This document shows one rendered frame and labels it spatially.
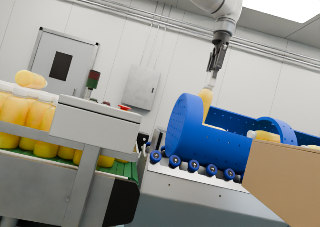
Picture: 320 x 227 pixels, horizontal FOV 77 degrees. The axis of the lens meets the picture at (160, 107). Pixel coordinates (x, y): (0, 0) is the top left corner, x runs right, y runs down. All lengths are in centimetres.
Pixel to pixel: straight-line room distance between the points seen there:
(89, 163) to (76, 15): 449
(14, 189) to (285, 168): 66
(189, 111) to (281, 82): 435
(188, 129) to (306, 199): 44
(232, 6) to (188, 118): 51
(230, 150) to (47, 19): 471
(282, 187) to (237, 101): 414
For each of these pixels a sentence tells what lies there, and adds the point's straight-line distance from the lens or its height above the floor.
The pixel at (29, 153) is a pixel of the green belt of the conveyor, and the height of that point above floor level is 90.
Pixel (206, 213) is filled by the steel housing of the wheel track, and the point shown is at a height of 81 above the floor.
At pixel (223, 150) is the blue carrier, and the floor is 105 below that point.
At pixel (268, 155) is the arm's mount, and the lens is 47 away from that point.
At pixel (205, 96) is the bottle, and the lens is 86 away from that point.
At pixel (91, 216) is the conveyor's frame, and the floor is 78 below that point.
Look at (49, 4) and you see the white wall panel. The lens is 521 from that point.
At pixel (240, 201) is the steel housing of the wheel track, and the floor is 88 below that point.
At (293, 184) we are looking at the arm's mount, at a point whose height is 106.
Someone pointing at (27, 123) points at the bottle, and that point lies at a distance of 74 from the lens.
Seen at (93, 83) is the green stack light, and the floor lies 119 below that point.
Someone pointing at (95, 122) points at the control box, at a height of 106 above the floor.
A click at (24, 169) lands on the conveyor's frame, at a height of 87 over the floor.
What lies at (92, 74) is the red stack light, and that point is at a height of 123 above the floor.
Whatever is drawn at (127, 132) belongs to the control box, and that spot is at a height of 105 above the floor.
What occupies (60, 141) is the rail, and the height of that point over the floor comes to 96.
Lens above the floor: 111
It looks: 2 degrees up
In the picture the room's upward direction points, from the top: 15 degrees clockwise
